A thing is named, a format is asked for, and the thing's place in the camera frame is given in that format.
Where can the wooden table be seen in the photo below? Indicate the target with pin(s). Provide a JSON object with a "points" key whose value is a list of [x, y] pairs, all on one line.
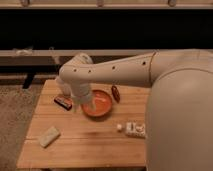
{"points": [[84, 142]]}

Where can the dark red oblong object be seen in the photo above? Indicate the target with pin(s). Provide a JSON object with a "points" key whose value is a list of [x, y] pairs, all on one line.
{"points": [[115, 93]]}

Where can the dark snack bar packet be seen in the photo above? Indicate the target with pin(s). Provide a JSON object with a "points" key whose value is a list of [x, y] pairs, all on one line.
{"points": [[63, 101]]}

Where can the pale green sponge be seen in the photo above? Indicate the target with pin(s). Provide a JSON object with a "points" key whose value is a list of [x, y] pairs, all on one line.
{"points": [[48, 136]]}

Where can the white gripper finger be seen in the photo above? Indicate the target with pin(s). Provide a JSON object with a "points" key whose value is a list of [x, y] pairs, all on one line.
{"points": [[75, 106], [92, 104]]}

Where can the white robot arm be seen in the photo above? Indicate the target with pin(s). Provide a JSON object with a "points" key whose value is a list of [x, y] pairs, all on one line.
{"points": [[179, 110]]}

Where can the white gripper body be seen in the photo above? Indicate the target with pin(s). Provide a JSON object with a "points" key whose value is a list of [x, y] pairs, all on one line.
{"points": [[81, 93]]}

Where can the plastic bottle with white cap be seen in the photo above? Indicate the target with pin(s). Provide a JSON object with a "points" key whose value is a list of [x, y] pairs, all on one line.
{"points": [[132, 129]]}

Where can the grey horizontal rail bench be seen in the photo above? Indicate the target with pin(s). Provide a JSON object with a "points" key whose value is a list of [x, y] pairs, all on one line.
{"points": [[50, 57]]}

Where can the orange ceramic bowl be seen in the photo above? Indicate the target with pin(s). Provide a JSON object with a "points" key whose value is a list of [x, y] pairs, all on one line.
{"points": [[103, 104]]}

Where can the clear plastic cup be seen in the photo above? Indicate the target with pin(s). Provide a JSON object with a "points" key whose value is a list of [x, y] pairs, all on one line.
{"points": [[63, 86]]}

